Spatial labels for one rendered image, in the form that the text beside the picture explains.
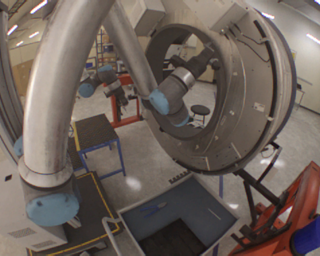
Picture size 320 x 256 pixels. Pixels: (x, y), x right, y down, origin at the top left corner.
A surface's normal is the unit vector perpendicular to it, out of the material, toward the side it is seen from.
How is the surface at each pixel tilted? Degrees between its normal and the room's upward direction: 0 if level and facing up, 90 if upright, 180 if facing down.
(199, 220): 0
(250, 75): 90
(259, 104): 90
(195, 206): 0
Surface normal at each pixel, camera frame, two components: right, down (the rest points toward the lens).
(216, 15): -0.83, 0.29
